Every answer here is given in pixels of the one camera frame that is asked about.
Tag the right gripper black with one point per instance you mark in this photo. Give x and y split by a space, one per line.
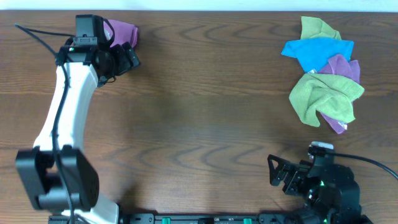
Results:
297 172

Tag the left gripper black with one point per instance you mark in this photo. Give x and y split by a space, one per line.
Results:
125 65

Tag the purple microfiber cloth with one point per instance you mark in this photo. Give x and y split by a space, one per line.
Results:
123 32

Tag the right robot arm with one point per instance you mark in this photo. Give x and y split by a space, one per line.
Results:
330 193

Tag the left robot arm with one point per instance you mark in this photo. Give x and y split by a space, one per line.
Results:
55 173

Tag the green cloth in front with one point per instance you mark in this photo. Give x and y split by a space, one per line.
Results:
328 94

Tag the green cloth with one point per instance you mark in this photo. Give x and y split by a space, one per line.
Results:
313 27
328 94

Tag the purple cloth in pile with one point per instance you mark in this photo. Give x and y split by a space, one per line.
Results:
338 65

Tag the blue microfiber cloth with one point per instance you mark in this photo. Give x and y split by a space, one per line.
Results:
313 54

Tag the green cloth at back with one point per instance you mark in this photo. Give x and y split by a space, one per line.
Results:
313 27

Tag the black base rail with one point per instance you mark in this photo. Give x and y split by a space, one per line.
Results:
264 218

